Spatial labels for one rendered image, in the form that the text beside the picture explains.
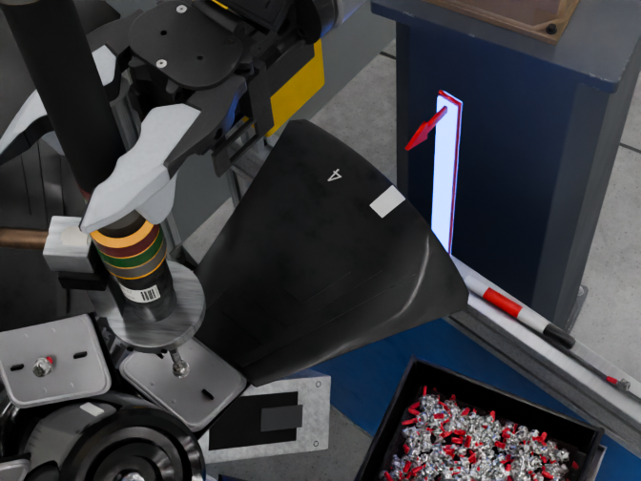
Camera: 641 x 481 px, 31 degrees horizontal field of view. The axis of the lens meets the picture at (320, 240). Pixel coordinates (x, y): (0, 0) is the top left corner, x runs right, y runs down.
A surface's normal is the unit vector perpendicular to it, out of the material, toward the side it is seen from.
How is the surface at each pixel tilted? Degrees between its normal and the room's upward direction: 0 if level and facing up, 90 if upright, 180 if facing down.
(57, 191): 40
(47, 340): 48
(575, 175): 90
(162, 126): 0
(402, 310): 25
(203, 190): 90
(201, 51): 0
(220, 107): 0
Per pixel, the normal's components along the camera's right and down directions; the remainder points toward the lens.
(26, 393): -0.29, 0.26
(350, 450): -0.06, -0.51
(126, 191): 0.25, 0.13
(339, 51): 0.76, 0.54
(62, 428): -0.59, -0.67
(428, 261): 0.37, -0.39
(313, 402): 0.54, 0.08
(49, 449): -0.73, -0.46
